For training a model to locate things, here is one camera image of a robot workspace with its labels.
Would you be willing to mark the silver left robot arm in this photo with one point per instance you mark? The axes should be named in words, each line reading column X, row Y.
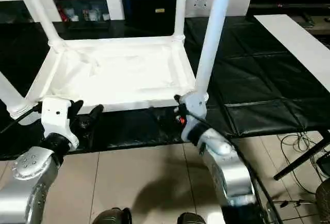
column 25, row 162

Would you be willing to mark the black work mat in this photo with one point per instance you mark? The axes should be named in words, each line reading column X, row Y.
column 257, row 79

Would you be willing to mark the small white cup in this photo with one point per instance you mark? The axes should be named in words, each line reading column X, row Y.
column 74, row 18
column 106, row 17

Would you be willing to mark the red item in cabinet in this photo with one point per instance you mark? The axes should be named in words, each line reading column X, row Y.
column 60, row 13

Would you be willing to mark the black cabinet with gold label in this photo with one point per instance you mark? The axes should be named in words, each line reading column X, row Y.
column 144, row 2

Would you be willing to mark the black stand bar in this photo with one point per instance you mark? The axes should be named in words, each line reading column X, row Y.
column 301, row 157

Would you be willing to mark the white flat panel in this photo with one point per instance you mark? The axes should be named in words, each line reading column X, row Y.
column 296, row 43

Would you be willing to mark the grey power adapter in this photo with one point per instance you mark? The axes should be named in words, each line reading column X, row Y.
column 324, row 163

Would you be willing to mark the brown woven basket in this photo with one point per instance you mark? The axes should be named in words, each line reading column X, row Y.
column 324, row 200

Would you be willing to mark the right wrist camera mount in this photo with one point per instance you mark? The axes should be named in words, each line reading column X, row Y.
column 196, row 102

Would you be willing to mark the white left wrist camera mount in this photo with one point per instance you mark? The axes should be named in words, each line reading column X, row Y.
column 55, row 113

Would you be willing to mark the black rail with red mark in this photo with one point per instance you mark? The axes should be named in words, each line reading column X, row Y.
column 296, row 5

